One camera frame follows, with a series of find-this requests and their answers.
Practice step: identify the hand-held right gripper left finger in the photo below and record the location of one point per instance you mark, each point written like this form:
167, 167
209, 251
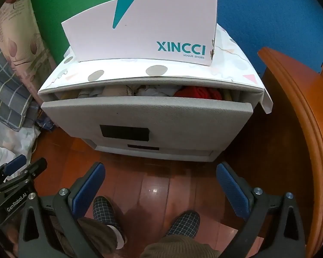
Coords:
87, 193

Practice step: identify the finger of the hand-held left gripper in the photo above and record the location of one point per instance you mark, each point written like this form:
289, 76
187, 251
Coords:
35, 166
14, 164

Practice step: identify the orange wooden furniture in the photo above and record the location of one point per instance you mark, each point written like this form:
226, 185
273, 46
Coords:
298, 139

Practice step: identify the pink floral cloth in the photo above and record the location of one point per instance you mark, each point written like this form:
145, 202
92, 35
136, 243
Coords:
18, 32

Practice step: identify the lower grey drawer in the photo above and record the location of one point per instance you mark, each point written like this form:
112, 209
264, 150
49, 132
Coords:
177, 153

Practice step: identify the white plastic bag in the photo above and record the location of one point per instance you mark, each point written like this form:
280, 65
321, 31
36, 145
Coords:
5, 142

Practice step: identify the grey drawer cabinet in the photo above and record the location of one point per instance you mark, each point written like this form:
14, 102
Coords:
150, 81

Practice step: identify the person's left plaid slipper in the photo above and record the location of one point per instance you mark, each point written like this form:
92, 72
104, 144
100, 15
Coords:
105, 209

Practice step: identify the green foam mat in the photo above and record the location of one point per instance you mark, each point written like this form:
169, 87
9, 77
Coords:
70, 0

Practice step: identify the plaid blanket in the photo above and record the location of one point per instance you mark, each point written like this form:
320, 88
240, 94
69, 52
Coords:
5, 91

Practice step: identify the blue foam mat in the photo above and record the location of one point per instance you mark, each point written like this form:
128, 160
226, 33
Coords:
258, 10

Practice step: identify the person's right plaid slipper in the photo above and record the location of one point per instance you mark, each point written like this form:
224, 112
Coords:
185, 223

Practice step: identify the person's plaid slipper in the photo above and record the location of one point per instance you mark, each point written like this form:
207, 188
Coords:
105, 209
185, 223

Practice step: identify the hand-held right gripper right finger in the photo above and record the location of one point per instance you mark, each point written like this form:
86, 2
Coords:
231, 190

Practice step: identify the white shoe box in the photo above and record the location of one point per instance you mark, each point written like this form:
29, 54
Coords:
150, 27

